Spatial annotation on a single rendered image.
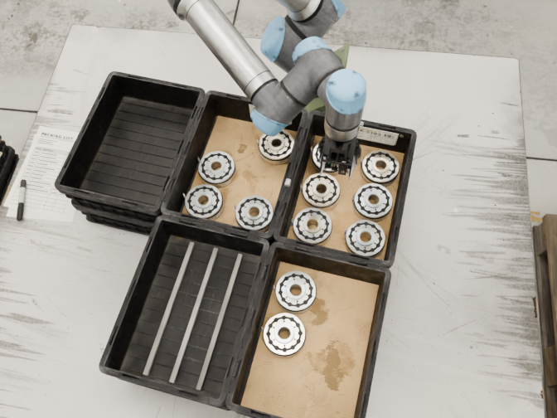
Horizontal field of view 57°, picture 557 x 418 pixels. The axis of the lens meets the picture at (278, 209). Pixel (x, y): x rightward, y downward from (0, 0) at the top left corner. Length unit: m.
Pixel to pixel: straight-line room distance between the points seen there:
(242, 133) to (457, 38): 1.71
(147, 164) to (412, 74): 0.93
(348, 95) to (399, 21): 2.04
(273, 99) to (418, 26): 1.98
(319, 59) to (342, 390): 0.75
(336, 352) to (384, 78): 0.96
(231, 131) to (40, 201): 0.64
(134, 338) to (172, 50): 1.04
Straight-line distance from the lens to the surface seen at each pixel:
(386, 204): 1.40
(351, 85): 1.00
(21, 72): 3.11
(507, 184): 1.71
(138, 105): 1.66
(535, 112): 2.82
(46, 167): 1.81
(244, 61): 1.14
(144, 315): 1.37
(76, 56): 2.04
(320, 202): 1.39
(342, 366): 1.30
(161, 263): 1.40
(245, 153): 1.50
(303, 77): 1.07
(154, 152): 1.56
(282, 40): 1.51
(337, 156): 1.12
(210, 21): 1.19
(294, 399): 1.29
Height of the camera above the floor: 2.11
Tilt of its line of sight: 65 degrees down
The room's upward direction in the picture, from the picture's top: 5 degrees counter-clockwise
